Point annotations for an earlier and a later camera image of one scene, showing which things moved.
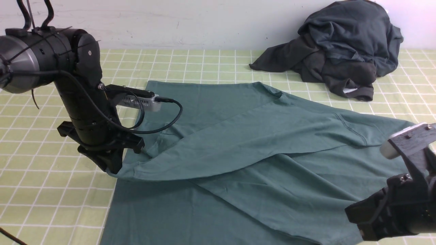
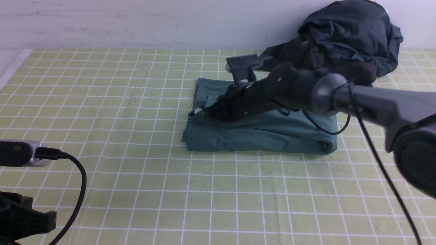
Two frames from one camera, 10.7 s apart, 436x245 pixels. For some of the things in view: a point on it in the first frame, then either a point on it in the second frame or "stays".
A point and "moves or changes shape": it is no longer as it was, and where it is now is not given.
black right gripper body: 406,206 -> 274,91
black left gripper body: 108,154 -> 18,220
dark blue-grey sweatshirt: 359,31 stays
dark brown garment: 301,58 stays
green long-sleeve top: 244,163 moves or changes shape
